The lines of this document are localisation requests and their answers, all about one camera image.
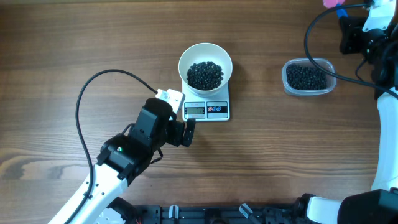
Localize clear plastic container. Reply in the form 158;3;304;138
282;58;336;96

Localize black beans in bowl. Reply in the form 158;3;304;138
187;61;224;91

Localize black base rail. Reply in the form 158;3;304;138
105;195;312;224

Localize pink scoop blue handle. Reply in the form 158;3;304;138
323;0;348;19

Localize white ceramic bowl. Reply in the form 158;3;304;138
178;43;233;95

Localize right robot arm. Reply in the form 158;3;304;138
306;16;397;223

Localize left black cable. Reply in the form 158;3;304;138
63;68;159;224

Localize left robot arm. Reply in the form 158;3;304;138
51;98;195;223

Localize white digital kitchen scale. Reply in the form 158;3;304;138
182;83;230;122

